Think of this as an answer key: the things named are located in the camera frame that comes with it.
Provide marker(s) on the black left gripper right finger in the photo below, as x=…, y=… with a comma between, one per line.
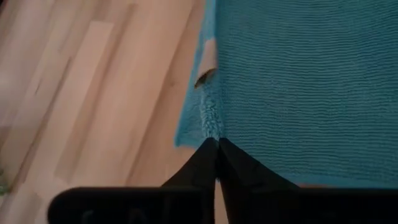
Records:
x=248, y=193

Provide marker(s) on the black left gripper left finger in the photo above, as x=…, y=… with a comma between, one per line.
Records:
x=205, y=174

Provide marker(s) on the teal microfiber towel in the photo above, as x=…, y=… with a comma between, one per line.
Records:
x=311, y=93

